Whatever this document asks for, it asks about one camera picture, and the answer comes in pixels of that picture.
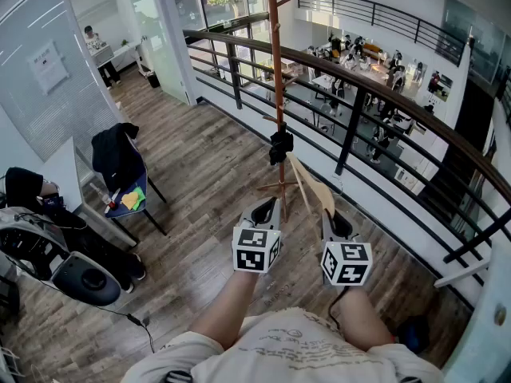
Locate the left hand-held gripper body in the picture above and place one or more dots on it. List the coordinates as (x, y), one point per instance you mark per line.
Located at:
(255, 249)

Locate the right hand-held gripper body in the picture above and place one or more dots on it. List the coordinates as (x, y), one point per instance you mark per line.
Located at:
(346, 263)

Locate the wooden hanger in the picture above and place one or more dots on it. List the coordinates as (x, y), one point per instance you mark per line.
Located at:
(319, 192)

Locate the brown wooden coat rack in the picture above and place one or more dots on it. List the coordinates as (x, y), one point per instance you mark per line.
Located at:
(276, 62)

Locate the person's left forearm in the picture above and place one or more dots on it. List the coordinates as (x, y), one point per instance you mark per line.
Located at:
(227, 309)

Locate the person's right forearm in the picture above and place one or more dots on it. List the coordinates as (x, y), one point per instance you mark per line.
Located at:
(361, 317)

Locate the person's cream printed shirt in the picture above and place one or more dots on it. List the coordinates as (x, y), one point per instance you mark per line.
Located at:
(291, 349)

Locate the black cloth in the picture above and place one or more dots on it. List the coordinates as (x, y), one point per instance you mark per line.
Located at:
(280, 146)

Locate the green cloth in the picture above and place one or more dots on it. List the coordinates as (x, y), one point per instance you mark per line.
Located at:
(140, 198)

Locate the blue chair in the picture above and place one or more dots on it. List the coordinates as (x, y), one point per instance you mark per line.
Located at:
(137, 174)

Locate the group of people downstairs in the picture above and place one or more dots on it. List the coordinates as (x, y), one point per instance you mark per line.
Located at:
(383, 114)

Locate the clear bottle with red cap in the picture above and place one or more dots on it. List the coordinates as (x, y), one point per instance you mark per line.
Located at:
(104, 198)

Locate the black railing with wooden handrail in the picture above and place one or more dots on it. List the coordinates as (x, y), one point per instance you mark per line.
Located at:
(399, 102)

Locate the black jacket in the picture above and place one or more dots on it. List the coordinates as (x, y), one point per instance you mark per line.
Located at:
(113, 154)

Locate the grey and black device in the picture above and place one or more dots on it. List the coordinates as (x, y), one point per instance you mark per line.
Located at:
(85, 279)

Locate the black waste bin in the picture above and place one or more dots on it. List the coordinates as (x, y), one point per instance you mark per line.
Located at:
(153, 80)

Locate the white table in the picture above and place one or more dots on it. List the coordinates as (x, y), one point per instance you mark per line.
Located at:
(60, 170)

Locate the black balcony railing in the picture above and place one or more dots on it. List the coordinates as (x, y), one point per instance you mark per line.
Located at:
(379, 16)

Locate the white paper sign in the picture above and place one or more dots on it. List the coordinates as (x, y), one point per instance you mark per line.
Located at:
(48, 68)

